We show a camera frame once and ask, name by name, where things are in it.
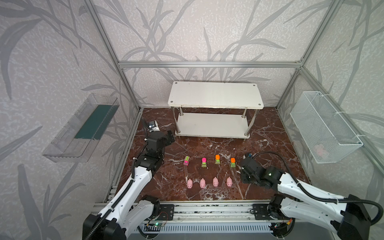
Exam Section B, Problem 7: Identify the pink pig toy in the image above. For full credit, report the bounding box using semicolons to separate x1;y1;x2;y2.
187;179;193;189
200;178;206;189
226;177;233;188
213;177;219;187

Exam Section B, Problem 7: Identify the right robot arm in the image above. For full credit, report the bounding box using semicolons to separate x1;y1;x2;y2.
240;157;371;240

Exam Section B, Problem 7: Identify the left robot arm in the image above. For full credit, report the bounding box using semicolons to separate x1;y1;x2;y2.
82;131;175;240

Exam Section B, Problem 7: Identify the white two-tier shelf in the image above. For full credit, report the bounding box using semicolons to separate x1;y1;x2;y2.
168;81;264;139

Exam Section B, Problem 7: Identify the green truck orange load right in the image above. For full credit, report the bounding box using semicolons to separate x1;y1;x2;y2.
230;158;237;168

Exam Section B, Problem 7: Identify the green truck orange load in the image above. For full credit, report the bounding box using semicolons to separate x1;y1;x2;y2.
215;155;221;165
230;158;237;168

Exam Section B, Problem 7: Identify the green truck orange load left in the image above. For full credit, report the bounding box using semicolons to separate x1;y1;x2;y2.
215;155;221;165

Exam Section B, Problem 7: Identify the pink green toy truck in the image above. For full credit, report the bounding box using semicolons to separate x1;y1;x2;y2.
184;156;190;166

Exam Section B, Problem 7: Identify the pink toy in basket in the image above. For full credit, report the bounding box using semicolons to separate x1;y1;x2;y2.
314;144;329;158

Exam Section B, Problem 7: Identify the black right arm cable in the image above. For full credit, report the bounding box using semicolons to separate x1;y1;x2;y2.
251;151;384;226

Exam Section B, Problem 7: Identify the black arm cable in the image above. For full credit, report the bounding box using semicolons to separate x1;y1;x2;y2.
83;143;151;240
251;151;384;226

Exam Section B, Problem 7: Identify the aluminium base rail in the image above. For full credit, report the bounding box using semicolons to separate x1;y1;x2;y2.
86;200;301;235

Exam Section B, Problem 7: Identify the clear plastic wall bin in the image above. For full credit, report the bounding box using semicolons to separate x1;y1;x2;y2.
42;94;120;163

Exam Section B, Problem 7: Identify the aluminium frame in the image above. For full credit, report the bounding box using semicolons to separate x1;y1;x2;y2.
83;0;384;175

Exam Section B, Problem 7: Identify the white wire wall basket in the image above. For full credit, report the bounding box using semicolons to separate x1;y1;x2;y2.
290;91;364;164

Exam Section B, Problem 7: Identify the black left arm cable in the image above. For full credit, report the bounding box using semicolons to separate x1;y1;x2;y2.
83;143;151;240

